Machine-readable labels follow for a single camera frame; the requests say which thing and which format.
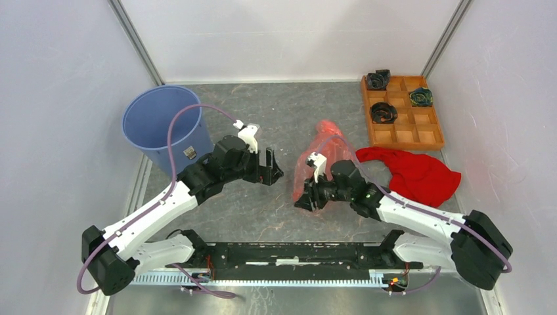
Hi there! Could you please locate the black bag roll middle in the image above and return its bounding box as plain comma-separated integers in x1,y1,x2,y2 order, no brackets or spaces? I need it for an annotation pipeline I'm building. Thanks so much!
370,102,398,124

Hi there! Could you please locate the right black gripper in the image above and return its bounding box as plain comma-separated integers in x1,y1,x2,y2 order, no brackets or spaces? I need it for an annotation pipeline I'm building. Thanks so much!
293,169,353,213

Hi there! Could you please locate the red cloth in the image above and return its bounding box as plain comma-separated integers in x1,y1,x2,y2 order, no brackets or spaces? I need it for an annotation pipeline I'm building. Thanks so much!
356,147,462,208

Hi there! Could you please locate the black bag roll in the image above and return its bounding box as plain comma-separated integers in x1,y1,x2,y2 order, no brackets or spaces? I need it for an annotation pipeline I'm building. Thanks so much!
365,69,391,91
370,102,398,124

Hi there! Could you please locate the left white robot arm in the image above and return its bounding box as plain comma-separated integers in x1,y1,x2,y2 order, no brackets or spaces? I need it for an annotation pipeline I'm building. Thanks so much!
78,135,284,296

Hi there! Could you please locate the red translucent trash bag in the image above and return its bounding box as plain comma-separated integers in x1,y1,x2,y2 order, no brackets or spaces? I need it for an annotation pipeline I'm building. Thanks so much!
292,119,354,201

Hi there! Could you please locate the black bag roll top left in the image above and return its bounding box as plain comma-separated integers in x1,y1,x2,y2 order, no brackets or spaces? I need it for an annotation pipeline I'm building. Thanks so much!
365,69,391,91

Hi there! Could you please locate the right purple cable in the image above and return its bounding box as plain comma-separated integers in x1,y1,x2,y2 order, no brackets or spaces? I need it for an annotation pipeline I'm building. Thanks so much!
314,135,512,274

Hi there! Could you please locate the orange compartment tray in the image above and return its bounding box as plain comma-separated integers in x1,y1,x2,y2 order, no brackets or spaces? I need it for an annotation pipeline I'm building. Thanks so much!
360,75,445,151

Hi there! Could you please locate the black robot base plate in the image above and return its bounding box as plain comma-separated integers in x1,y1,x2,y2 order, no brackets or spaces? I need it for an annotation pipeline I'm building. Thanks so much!
180,242,423,280

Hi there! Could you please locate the slotted cable duct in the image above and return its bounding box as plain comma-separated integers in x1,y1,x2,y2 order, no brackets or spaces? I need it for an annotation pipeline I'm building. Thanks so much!
130,270,388,289

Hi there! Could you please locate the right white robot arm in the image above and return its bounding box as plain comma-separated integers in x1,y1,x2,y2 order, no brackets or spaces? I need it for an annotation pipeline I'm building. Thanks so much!
295,154,513,290

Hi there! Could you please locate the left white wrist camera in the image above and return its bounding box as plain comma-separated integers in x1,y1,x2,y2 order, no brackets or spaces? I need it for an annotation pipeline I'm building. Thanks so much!
233,119,260,154

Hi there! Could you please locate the dark green bag roll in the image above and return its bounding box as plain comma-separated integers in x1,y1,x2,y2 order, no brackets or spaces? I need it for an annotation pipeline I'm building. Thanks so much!
409,87,434,107

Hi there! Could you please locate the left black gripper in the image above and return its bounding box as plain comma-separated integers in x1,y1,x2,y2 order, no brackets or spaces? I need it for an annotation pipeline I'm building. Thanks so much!
223,144,283,186

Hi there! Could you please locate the purple cable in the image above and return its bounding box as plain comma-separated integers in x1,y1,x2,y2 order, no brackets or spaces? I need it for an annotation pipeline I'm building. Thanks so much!
77,104,240,295
314,135,512,274

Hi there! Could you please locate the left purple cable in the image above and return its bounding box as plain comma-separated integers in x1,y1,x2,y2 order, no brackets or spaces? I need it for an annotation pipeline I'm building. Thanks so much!
77,104,240,295

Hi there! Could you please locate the blue plastic trash bin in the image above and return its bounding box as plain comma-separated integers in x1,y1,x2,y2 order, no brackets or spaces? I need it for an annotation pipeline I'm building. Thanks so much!
122,85,213,176

